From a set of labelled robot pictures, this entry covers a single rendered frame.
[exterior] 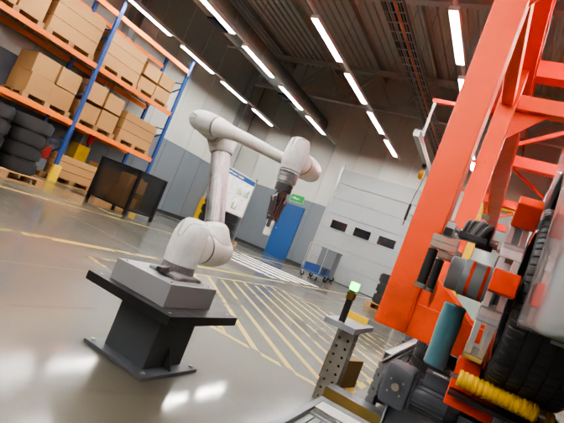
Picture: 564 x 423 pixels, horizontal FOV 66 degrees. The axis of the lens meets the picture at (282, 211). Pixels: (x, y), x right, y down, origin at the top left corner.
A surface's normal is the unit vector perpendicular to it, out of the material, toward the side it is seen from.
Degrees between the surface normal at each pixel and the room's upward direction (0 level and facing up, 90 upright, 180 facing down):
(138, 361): 90
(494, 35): 90
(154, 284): 90
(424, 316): 90
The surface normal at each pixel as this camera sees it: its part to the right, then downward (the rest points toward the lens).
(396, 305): -0.39, -0.21
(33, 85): 0.85, 0.31
